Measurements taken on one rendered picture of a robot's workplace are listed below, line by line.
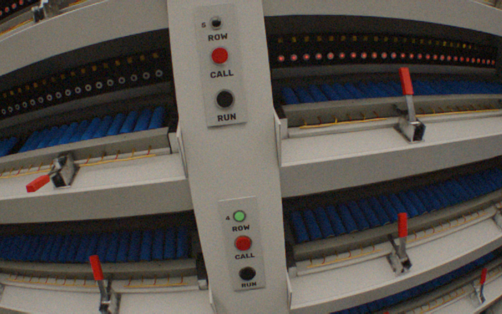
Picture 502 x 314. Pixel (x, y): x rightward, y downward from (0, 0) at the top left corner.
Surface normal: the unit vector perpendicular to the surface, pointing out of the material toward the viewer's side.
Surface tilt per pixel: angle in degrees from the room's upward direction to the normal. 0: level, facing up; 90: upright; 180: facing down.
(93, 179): 21
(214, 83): 90
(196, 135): 90
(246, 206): 90
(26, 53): 111
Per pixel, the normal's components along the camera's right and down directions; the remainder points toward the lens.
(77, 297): -0.07, -0.82
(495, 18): 0.13, 0.56
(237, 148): 0.10, 0.23
